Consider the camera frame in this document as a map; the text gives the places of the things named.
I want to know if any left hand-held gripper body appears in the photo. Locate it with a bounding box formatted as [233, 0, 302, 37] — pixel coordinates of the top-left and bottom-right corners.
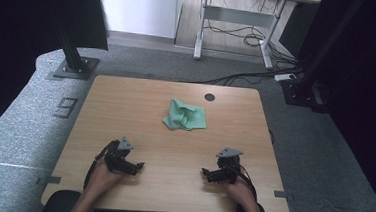
[102, 134, 142, 177]

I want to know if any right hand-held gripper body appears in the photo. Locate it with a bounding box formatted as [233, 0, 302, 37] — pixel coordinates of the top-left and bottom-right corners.
[208, 146, 245, 186]

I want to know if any green microfibre cloth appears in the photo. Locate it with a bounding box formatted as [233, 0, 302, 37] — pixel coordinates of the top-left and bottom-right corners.
[161, 97, 209, 133]

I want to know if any person's left hand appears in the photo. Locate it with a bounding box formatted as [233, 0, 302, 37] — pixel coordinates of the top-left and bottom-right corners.
[86, 156, 127, 200]

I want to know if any person's right hand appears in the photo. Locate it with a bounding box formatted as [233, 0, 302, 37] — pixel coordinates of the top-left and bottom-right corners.
[219, 179, 259, 210]

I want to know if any grey tape strip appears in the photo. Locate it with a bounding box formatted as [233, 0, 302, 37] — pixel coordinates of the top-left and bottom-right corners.
[35, 174, 63, 188]

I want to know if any black metal stand with base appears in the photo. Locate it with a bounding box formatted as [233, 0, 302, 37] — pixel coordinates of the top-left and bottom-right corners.
[51, 20, 103, 82]
[278, 0, 367, 116]

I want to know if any white power strip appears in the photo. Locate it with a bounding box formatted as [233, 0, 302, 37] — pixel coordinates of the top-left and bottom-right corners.
[273, 71, 299, 84]

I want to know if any black curtain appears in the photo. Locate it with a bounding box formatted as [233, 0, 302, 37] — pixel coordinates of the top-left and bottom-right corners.
[0, 0, 113, 156]
[287, 0, 376, 212]

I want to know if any white partition panel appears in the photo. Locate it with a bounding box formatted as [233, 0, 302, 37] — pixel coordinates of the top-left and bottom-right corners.
[92, 0, 184, 40]

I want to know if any black computer case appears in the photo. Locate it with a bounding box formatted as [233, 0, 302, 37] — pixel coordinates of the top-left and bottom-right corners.
[277, 0, 321, 60]

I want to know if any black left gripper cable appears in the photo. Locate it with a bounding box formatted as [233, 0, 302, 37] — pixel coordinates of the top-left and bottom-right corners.
[83, 138, 120, 193]

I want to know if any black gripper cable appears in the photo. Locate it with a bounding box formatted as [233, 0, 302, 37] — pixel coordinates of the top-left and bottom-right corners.
[83, 138, 120, 193]
[232, 163, 262, 205]

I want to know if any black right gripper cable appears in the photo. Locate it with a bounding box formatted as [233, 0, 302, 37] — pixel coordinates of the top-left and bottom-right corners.
[232, 163, 262, 205]

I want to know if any thick black floor cable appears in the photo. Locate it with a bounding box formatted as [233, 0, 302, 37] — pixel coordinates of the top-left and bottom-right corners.
[191, 60, 306, 92]

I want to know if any tangle of thin black cables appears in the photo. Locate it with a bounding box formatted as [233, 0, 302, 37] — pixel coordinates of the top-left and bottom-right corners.
[201, 0, 303, 67]

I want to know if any white frame desk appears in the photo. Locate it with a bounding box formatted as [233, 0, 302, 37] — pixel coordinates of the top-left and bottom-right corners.
[192, 0, 322, 74]

